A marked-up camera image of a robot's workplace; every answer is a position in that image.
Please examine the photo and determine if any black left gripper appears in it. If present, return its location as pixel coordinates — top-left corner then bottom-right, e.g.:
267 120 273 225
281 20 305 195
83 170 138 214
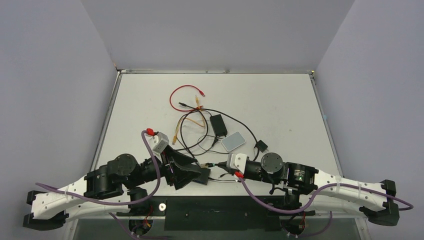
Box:
125 144 202 190

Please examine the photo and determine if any thin black barrel plug cable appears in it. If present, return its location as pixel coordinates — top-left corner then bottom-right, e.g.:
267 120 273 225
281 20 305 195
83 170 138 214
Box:
207 147 261 183

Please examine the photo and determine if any small black wall adapter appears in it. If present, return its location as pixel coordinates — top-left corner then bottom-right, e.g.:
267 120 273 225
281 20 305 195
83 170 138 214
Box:
254 140 268 153

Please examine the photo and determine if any black ethernet cable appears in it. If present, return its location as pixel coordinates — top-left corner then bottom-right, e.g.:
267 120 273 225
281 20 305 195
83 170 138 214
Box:
178 108 259 168

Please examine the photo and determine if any short black patch cable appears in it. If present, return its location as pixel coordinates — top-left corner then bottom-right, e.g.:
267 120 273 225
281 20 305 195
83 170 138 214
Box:
178 101 205 111

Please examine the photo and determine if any black ribbed network switch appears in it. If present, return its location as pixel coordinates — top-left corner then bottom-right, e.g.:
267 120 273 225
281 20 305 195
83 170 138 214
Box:
193 168 211 185

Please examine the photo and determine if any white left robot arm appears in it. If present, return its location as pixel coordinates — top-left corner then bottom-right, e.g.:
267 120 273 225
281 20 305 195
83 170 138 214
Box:
22 146 202 231

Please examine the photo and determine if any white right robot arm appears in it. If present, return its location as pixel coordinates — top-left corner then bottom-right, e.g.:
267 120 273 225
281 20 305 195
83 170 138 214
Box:
218 152 400 227

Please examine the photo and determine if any white square network box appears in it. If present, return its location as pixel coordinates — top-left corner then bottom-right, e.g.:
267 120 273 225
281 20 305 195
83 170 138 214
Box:
221 131 246 153

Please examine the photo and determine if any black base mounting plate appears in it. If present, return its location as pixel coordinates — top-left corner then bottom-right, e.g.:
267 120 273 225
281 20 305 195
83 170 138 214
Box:
115 196 316 232

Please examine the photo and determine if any black power brick adapter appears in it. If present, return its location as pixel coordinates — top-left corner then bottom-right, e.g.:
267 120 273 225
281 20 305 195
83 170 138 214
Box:
209 114 228 137

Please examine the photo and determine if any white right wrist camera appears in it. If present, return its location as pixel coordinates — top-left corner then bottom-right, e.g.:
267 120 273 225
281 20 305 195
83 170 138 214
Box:
230 153 249 175

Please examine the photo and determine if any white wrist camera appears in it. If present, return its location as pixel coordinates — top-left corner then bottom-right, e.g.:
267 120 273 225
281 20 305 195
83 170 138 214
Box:
151 132 170 154
230 153 249 175

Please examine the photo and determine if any black two-prong power cord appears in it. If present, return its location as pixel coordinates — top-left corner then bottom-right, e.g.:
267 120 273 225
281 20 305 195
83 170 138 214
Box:
178 109 221 157

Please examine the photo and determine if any orange ethernet cable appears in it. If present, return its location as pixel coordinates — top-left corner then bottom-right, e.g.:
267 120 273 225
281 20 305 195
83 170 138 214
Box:
171 95 206 146

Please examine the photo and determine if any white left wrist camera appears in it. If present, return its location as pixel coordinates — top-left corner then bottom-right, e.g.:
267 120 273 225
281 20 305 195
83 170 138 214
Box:
151 132 170 154

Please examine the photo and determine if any thin black brick output cable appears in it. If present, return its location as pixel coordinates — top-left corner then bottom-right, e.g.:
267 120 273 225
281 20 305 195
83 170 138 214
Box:
197 134 233 157

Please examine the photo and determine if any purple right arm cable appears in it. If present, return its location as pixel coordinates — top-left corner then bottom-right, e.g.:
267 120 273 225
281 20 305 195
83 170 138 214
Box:
236 173 414 216

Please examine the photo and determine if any red ethernet cable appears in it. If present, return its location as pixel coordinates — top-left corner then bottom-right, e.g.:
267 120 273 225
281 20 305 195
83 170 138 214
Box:
169 84 206 113

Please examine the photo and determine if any aluminium frame rail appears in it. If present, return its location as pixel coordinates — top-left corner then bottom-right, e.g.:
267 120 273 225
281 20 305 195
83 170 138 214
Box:
90 70 122 171

